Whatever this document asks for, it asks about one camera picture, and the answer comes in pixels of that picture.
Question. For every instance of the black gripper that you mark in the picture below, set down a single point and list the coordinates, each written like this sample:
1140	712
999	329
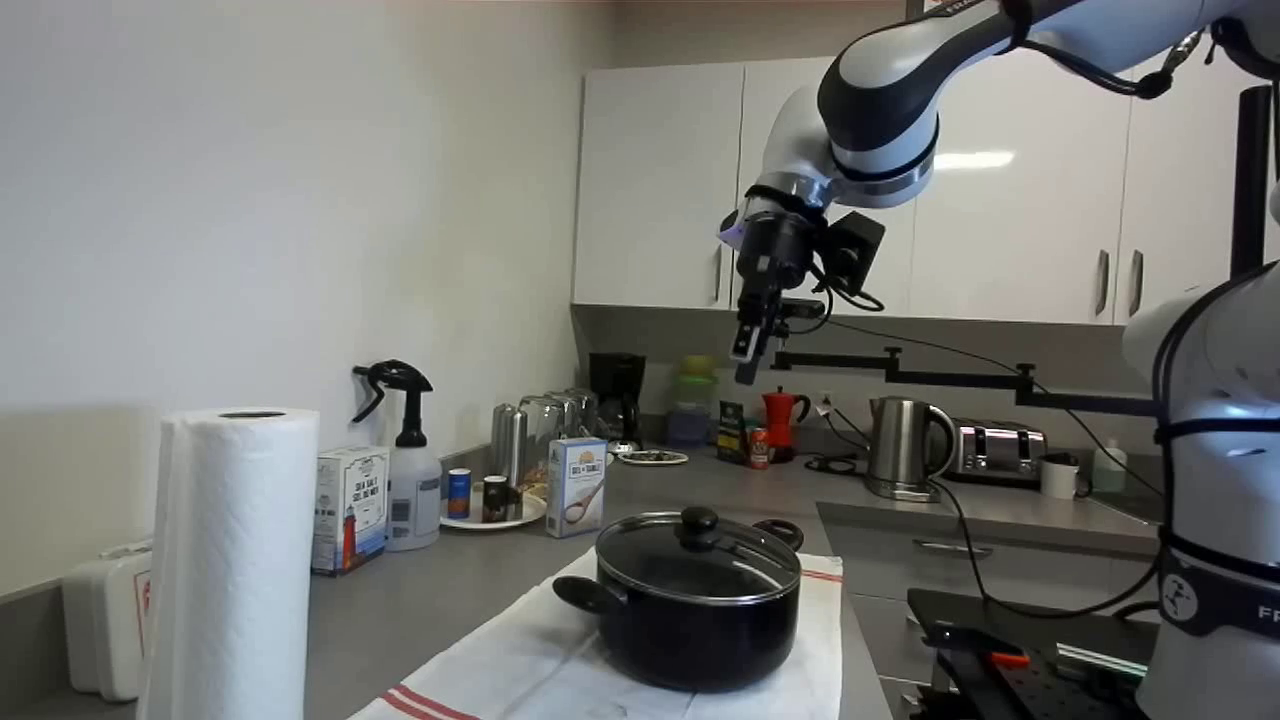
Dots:
773	258

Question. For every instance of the glass pot lid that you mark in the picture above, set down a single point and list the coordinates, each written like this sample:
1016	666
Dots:
702	556

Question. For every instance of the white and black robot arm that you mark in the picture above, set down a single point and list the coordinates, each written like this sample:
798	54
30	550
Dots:
866	136

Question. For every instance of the red moka pot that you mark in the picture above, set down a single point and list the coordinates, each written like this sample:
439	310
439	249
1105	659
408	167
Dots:
782	413

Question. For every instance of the black cooking pot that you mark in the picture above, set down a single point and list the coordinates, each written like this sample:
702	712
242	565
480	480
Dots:
684	645

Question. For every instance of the green stacked containers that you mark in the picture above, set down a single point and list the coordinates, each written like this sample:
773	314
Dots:
692	402

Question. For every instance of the black coffee machine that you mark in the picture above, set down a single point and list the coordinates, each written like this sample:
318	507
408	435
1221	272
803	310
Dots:
619	383

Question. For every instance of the stainless electric kettle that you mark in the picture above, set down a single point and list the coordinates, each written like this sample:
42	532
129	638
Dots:
915	444

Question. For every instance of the white blue salt box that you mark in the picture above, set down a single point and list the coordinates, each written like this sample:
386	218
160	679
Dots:
576	472

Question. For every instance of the steel grinder far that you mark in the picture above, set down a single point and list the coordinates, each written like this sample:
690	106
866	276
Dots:
544	420

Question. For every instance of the steel grinder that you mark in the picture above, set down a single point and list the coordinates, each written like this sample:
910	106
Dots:
509	441
544	420

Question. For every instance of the silver toaster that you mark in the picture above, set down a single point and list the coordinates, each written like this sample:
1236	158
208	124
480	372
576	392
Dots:
999	455

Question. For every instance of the steel grinder near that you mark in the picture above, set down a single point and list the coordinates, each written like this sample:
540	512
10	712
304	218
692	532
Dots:
509	441

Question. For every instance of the white plate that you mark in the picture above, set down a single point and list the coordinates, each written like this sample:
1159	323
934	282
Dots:
532	510

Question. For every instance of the small dark spice jar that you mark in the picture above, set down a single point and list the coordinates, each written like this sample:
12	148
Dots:
499	498

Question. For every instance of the white mug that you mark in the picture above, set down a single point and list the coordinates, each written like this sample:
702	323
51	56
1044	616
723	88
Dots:
1057	480

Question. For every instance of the spray bottle with black nozzle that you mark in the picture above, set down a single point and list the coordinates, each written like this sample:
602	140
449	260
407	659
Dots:
414	470

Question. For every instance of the black red clamp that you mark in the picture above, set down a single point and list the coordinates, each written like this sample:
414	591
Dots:
973	652

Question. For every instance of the white striped kitchen towel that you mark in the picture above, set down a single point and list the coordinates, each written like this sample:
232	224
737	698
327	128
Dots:
544	663

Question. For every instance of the white carton box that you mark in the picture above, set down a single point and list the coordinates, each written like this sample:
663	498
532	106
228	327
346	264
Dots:
350	520

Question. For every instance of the white paper towel roll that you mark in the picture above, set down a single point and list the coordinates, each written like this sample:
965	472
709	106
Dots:
228	581

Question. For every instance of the white box with red print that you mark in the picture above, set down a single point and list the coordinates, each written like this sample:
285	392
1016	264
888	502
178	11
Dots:
107	620

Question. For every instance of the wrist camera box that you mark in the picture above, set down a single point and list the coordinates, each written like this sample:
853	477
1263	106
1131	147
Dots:
849	249

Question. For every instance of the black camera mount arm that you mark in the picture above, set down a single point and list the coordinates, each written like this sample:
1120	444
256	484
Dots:
1021	383

